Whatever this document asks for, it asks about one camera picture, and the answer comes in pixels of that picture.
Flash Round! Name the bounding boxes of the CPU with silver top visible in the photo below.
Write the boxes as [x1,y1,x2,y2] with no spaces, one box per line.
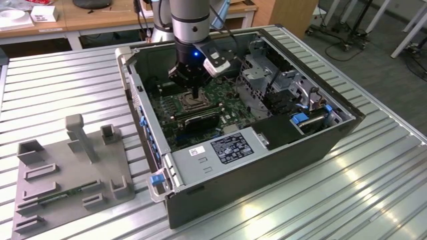
[184,93,206,106]

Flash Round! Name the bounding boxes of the CPU socket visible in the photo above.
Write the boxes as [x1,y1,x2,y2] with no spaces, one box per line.
[172,87,216,113]

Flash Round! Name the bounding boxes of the green motherboard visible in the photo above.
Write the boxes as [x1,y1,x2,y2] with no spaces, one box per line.
[148,74,260,148]

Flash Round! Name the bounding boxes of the perforated metal drive cage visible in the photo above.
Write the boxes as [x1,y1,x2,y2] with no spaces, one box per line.
[238,53,280,118]

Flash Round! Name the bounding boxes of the black graphics card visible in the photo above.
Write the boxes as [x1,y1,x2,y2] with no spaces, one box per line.
[182,111,222,134]

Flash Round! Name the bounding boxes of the wooden desk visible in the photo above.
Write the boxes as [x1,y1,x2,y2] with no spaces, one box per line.
[0,0,69,46]
[61,0,260,51]

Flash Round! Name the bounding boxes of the wooden cabinet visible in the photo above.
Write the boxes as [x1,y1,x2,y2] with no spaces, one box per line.
[255,0,320,40]

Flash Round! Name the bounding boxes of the grey power supply unit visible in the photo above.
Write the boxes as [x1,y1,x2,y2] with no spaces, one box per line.
[163,125,271,188]

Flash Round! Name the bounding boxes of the blue disk carrier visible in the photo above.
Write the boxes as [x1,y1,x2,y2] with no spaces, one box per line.
[288,112,310,129]

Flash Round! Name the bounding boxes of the black round base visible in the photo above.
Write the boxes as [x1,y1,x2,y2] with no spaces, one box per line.
[71,0,112,9]

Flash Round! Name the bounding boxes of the black PC case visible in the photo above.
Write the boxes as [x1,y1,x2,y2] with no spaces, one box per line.
[115,26,367,230]

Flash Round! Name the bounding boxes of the white cardboard box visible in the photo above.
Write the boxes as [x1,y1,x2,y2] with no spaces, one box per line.
[29,5,60,23]

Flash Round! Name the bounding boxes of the black wheeled stand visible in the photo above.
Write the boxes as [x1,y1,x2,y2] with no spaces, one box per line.
[306,0,380,53]

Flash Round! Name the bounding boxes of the grey parts rack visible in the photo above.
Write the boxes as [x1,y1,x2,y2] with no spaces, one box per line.
[11,113,138,238]

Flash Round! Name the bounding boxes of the green RAM stick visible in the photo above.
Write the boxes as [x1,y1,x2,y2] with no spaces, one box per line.
[35,181,102,204]

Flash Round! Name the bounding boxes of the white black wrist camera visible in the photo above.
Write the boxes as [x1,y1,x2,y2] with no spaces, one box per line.
[192,37,232,78]

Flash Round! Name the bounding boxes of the silver disk bay frame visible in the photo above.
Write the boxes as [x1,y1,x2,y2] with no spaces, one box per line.
[248,38,355,137]

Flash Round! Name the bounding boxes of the white table frame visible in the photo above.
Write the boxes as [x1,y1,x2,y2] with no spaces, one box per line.
[390,0,427,60]
[319,0,391,34]

